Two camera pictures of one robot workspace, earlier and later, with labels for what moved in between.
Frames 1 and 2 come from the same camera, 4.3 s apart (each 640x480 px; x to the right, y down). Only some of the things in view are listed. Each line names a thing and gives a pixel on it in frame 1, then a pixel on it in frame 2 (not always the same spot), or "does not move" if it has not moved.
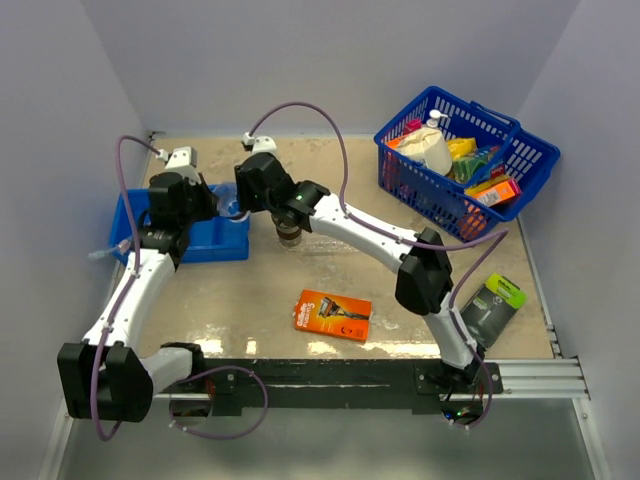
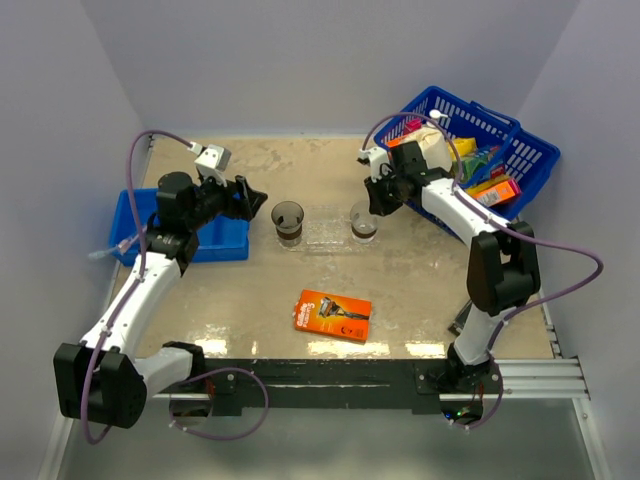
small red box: [412, 124] does not move
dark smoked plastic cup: [288, 235] does not move
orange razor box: [333, 315] does not move
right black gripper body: [248, 199] -> [387, 193]
